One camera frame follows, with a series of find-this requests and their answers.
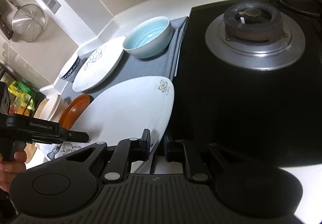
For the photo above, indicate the brown round plate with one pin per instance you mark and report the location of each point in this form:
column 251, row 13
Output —
column 74, row 110

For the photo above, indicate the wooden cutting board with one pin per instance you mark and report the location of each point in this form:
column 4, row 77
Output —
column 32, row 150

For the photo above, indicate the large white floral plate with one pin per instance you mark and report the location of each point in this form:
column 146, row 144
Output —
column 124, row 110

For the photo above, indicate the cream white bowl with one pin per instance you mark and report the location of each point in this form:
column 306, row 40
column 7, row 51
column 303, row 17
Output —
column 47, row 107

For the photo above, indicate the person's left hand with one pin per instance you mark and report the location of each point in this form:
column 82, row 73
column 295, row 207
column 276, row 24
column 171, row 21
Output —
column 10, row 169

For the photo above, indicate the black wire rack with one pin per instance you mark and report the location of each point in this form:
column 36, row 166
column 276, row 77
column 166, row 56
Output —
column 8, row 76

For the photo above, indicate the colourful snack packets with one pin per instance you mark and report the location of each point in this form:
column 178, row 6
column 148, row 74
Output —
column 24, row 99

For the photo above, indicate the hanging kitchen cleaver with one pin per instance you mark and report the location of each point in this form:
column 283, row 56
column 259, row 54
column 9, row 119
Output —
column 7, row 31

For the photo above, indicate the metal mesh strainer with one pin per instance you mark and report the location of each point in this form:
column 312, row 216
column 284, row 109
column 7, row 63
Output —
column 28, row 22

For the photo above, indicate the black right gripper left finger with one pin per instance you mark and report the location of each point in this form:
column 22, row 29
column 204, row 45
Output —
column 127, row 152

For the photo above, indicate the blue white patterned bowl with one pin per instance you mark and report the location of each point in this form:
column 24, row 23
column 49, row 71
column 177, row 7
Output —
column 71, row 68

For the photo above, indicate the black gas stove top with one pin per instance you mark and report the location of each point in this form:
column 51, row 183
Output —
column 269, row 116

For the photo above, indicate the gas burner with silver ring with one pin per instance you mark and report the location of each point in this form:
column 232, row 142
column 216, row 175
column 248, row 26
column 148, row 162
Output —
column 256, row 36

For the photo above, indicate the light blue ceramic bowl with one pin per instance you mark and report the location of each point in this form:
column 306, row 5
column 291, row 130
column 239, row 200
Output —
column 149, row 38

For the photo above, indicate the grey cloth mat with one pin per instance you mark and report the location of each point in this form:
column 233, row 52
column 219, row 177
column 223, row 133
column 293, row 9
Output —
column 129, row 67

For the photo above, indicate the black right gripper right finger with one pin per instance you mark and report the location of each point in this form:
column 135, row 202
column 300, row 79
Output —
column 191, row 157

